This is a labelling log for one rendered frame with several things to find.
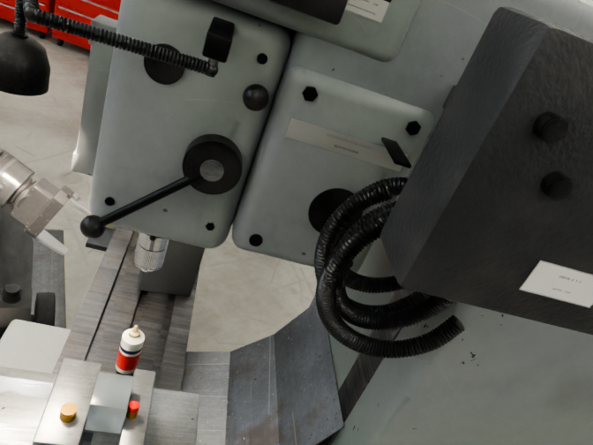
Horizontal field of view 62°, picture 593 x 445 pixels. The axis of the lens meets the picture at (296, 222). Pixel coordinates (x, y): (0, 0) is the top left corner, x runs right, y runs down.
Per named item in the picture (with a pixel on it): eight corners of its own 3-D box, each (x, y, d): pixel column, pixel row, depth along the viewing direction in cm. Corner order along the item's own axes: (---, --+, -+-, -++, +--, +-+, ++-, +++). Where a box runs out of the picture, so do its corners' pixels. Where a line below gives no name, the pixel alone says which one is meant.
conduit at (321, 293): (289, 348, 54) (366, 186, 44) (282, 260, 68) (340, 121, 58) (437, 378, 59) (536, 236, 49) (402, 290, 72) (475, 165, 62)
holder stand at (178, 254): (137, 290, 114) (154, 219, 104) (143, 235, 132) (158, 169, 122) (190, 297, 118) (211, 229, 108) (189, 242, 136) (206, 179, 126)
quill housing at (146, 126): (78, 228, 65) (119, -34, 49) (116, 161, 82) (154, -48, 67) (221, 262, 69) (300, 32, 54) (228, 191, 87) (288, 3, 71)
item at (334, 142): (227, 253, 66) (292, 64, 53) (234, 172, 87) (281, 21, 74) (358, 285, 70) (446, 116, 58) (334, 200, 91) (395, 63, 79)
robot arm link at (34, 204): (26, 247, 95) (-33, 207, 90) (45, 226, 103) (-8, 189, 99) (66, 202, 92) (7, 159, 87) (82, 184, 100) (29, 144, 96)
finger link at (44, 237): (69, 247, 102) (42, 229, 100) (63, 254, 99) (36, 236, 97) (64, 252, 102) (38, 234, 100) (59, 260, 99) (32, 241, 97)
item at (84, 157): (70, 171, 69) (91, 19, 59) (78, 159, 73) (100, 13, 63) (100, 179, 70) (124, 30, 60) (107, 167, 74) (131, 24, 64)
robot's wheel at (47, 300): (32, 325, 160) (37, 278, 151) (49, 324, 163) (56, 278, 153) (30, 375, 146) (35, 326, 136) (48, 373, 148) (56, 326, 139)
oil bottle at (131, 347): (112, 373, 94) (122, 331, 88) (117, 356, 97) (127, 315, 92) (134, 376, 94) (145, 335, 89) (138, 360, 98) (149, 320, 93)
